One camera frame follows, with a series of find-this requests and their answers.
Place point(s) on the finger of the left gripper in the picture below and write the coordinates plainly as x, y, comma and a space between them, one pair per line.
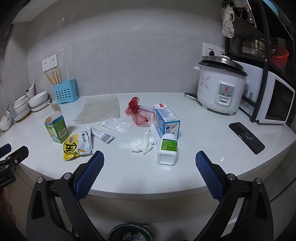
5, 149
16, 157

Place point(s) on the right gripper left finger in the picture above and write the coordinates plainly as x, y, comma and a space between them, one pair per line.
55, 212

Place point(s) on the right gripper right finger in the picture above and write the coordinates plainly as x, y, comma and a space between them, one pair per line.
255, 218

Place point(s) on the green white carton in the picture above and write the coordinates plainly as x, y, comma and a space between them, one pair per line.
56, 127

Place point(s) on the yellow snack packet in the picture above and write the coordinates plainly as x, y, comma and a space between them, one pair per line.
70, 147

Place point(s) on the clear bubble wrap sheet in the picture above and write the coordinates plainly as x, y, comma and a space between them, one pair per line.
98, 109

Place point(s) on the white green label bottle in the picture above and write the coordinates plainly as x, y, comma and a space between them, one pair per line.
168, 150

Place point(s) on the clear small plastic bag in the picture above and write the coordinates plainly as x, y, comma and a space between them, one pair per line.
118, 125

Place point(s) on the white tissue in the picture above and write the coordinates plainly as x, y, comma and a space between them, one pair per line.
143, 145

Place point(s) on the red mesh net bag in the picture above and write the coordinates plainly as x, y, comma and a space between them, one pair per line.
141, 115

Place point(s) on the blue white milk carton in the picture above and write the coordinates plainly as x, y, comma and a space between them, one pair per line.
165, 121

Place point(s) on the white snack wrapper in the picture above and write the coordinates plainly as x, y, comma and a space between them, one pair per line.
84, 146

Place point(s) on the dark green mesh trash bin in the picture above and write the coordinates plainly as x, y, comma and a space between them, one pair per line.
130, 231

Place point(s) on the patterned small bowl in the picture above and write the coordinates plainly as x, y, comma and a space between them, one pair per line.
6, 121

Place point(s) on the stacked white bowls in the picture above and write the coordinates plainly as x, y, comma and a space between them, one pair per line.
21, 108

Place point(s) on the white bowl on plate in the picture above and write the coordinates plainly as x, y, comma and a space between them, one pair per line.
39, 101

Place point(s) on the white ceramic spoon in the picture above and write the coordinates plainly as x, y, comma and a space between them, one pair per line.
31, 91

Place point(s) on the blue chopstick holder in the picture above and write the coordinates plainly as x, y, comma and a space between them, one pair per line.
66, 92

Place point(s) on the wooden chopsticks bundle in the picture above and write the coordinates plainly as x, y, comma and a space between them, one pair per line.
53, 75

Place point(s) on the white microwave oven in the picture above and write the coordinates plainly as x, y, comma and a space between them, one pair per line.
277, 100

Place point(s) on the white rice cooker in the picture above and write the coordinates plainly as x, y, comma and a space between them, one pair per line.
221, 84

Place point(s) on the red plastic basin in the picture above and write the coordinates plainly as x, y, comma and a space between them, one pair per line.
279, 57

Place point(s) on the steel pot on shelf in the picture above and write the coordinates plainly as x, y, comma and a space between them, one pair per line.
254, 47

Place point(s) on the black metal shelf rack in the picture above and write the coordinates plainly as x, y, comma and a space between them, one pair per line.
263, 20

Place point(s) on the hanging white cloth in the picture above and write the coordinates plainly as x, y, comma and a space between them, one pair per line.
227, 15

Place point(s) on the left wall socket panel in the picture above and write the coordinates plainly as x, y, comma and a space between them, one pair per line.
49, 63

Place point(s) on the wall socket panel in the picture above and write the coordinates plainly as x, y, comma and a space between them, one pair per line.
49, 63
207, 48

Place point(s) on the right wall socket panel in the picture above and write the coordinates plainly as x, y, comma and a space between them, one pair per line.
207, 48

